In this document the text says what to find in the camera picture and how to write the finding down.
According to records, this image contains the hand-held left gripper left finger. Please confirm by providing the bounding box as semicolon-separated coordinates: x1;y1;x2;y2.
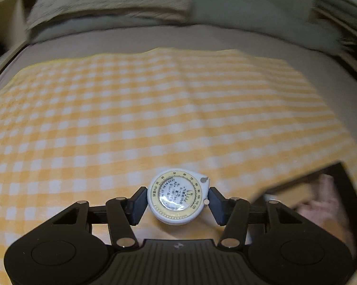
52;186;148;249

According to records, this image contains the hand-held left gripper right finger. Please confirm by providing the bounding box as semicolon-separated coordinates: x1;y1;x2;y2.
207;186;308;249

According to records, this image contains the white round tape measure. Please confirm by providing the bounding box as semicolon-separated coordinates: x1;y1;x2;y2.
147;169;211;225

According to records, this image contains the pink soft object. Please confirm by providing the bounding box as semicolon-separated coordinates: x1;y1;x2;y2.
296;173;346;231

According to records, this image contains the black box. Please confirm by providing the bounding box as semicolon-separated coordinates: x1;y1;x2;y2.
249;161;357;262

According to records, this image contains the yellow checked cloth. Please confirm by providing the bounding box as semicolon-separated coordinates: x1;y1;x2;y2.
0;49;357;285

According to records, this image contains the grey bed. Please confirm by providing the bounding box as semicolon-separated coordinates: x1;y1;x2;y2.
0;23;357;143

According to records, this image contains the grey flat pillow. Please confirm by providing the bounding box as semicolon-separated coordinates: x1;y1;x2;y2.
28;17;191;44

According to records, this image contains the grey folded duvet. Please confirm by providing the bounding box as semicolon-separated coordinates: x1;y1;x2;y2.
187;0;345;57

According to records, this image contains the beige quilted pillow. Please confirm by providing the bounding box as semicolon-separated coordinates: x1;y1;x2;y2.
26;0;194;31

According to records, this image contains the white shelf with bedding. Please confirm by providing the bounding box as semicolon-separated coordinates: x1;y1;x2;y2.
310;0;357;87

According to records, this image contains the wooden bedside shelf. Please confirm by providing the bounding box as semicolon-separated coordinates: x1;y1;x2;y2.
0;0;48;81

